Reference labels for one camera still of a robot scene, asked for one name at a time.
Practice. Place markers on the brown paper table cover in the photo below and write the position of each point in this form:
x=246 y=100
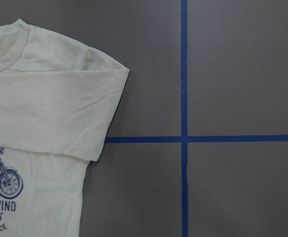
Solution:
x=198 y=146

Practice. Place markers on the beige long-sleeve printed shirt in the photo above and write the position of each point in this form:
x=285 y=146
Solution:
x=57 y=99

